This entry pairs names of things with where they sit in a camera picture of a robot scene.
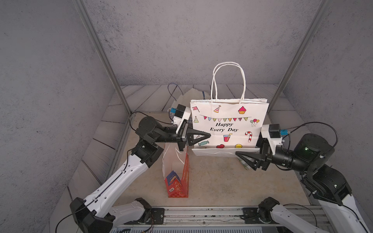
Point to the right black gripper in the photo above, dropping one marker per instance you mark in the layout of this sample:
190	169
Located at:
263	159

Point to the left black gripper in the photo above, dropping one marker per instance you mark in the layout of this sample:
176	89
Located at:
186	135

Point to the white happy every day bag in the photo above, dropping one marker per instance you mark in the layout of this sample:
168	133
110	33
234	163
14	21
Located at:
234	124

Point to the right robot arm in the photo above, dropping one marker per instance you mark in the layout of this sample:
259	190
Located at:
325	183

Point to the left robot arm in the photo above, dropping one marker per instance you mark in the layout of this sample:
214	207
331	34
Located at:
96	213

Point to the red and white paper bag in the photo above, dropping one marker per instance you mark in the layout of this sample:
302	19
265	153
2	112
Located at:
175	169

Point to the blue checkered paper bag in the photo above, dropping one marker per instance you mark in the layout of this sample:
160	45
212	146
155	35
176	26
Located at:
185	93

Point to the green checkered cloth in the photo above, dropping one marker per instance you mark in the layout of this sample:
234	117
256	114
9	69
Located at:
245	164

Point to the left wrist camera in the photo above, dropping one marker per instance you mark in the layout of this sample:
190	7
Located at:
180	114

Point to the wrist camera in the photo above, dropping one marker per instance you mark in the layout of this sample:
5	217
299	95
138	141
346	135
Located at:
274	134
180	114

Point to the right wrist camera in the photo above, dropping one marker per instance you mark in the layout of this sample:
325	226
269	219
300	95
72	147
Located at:
274	134

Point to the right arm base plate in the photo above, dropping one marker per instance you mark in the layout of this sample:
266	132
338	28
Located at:
250	215

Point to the right metal frame post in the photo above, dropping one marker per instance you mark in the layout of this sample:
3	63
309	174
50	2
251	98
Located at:
310	32

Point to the metal frame post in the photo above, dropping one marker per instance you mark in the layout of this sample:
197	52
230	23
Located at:
310	32
84	15

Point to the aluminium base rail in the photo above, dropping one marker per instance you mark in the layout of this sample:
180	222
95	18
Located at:
194	220

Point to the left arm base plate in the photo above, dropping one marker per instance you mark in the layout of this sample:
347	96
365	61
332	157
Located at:
155	216

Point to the left metal frame post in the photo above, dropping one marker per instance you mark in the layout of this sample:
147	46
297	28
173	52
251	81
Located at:
84	15

